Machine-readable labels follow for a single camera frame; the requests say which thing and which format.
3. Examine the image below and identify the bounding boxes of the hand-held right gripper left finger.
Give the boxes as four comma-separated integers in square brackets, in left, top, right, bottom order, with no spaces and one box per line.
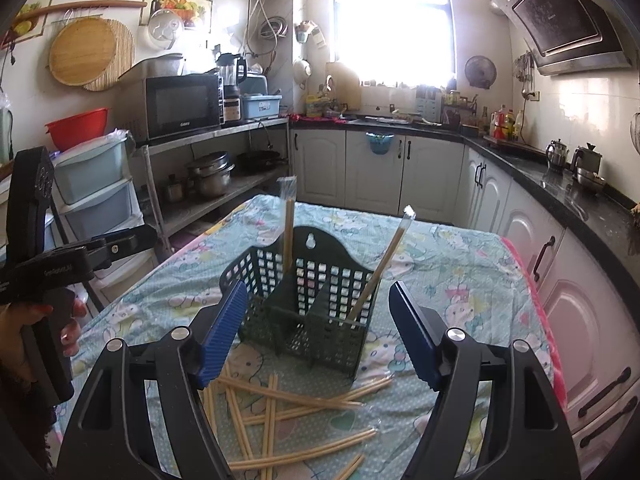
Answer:
[57,280,249,480]

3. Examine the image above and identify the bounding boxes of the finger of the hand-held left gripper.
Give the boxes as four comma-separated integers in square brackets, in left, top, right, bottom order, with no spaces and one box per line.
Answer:
[90,223,159,266]

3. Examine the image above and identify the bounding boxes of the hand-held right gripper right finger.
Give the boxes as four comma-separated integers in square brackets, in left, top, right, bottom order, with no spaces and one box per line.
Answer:
[389,281,576,480]

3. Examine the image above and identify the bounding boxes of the bamboo chopstick pair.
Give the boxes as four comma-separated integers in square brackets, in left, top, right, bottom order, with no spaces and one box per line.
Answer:
[277,176,299,272]
[345,205,417,323]

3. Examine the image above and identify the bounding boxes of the dark green plastic utensil basket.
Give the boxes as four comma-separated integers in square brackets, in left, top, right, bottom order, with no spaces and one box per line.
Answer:
[220,226,383,380]

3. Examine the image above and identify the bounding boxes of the pile of chopsticks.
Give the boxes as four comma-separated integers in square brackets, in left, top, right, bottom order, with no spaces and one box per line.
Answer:
[202,360,394,480]

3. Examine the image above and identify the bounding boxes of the person's left forearm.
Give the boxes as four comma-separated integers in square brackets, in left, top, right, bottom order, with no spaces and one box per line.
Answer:
[0,357,66,480]

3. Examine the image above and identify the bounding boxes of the person's left hand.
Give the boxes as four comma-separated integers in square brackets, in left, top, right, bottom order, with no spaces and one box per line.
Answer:
[0,297,86,367]

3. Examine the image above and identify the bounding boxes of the plastic drawer unit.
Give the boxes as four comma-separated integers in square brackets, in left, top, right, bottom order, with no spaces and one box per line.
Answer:
[45,135,147,311]

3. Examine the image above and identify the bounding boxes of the small steel pot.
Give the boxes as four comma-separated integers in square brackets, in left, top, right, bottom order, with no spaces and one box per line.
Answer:
[164,175,189,204]

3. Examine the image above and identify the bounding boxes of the cartoon cat printed tablecloth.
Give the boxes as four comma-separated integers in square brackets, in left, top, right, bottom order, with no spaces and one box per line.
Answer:
[55,194,556,480]

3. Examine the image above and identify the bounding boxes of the red plastic basin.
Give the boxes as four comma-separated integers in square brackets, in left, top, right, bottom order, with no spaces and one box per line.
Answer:
[45,107,111,152]

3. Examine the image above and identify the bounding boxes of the stacked steel pots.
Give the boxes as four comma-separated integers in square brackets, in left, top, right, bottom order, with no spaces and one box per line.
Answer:
[187,152,236,198]

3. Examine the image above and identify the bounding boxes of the metal shelf rack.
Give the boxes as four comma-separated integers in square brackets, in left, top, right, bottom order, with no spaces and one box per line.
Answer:
[134,116,292,261]

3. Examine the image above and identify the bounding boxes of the black microwave oven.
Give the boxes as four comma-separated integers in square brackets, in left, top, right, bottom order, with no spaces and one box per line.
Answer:
[144,74,222,144]

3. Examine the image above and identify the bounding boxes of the black frying pan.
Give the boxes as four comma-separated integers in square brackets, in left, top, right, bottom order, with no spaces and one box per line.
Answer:
[236,149,282,172]

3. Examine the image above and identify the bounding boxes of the white kitchen cabinets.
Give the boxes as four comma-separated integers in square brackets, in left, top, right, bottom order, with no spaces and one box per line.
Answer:
[290,127,640,466]

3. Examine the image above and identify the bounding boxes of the round wooden board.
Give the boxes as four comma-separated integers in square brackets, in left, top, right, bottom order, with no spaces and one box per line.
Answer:
[48,16,119,86]

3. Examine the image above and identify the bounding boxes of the round bamboo mat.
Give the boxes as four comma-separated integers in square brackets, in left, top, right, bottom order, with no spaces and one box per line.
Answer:
[82,19,137,92]

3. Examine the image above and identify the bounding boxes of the black blender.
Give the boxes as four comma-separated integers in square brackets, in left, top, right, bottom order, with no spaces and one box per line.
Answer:
[215,52,249,127]

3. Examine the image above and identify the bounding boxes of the blue plastic dish box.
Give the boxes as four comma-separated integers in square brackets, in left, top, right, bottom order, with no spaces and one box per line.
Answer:
[240,92,284,121]

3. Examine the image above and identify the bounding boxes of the blue hanging bin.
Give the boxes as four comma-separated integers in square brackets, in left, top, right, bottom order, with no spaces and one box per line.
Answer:
[366,132,394,157]

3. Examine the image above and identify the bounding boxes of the long wooden rolling pin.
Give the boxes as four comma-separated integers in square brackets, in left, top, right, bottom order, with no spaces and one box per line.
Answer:
[21,0,149,17]

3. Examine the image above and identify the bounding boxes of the round white plastic cover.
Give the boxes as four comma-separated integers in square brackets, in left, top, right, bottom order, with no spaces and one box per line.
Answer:
[148,8,185,51]

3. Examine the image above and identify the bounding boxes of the group of condiment bottles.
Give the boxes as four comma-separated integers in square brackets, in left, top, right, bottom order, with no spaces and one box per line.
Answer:
[480,104,532,144]

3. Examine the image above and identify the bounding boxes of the steel kettle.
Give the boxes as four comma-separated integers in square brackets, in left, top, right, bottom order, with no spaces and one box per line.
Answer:
[545,138,571,172]

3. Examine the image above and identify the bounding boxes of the steel bowl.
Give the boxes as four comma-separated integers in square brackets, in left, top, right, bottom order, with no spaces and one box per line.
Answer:
[574,167,609,194]

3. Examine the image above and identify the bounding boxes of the steel teapot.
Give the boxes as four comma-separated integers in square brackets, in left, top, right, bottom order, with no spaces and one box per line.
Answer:
[570,143,604,176]

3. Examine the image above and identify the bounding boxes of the pale cutting board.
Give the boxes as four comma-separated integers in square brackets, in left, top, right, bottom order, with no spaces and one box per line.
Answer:
[325,62,362,109]

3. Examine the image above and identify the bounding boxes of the small black fan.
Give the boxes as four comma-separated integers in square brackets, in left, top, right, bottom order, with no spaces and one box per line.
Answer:
[464,55,497,90]

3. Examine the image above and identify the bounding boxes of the window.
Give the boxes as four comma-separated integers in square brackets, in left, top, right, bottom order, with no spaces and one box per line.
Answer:
[331,0,459,87]

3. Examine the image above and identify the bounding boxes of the black range hood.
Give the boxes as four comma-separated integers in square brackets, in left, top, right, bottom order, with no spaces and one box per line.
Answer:
[489,0,634,77]

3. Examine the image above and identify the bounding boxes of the fruit wall poster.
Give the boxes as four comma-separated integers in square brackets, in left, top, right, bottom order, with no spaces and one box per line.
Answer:
[140,0,209,29]

